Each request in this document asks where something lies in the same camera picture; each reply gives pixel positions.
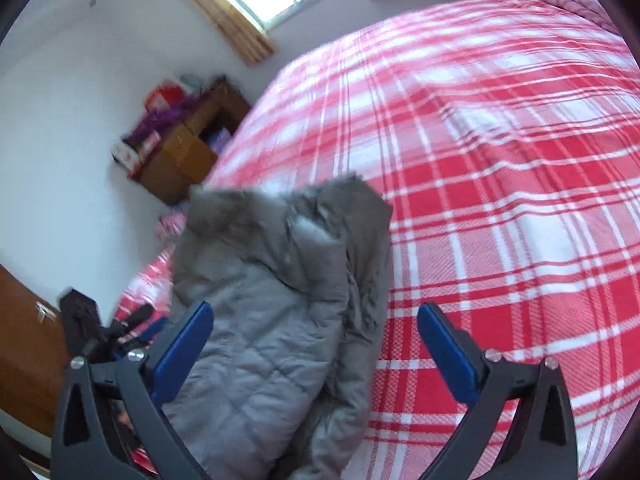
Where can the red plaid bed blanket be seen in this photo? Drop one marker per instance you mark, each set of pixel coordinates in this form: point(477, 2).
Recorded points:
point(490, 185)

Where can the red gift box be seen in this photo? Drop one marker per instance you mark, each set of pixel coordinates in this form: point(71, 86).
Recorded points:
point(162, 96)

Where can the wooden desk with drawers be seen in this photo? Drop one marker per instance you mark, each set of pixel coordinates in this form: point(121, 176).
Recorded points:
point(195, 145)

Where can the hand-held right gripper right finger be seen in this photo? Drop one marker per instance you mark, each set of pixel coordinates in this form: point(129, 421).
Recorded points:
point(446, 347)

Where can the beige patterned curtain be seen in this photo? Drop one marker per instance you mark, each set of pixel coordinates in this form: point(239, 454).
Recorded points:
point(225, 15)

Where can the grey puffer jacket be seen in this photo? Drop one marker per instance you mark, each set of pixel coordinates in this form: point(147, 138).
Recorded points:
point(280, 320)

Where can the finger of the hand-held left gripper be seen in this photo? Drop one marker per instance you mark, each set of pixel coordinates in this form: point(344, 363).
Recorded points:
point(154, 329)

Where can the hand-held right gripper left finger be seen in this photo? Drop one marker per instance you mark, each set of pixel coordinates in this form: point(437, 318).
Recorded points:
point(184, 345)

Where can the brown wooden door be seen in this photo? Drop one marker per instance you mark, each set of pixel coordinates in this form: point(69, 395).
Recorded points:
point(30, 350)

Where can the purple cloth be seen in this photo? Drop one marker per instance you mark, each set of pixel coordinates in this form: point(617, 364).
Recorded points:
point(160, 120)

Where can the white and orange box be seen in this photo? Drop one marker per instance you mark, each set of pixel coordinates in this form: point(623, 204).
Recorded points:
point(132, 152)

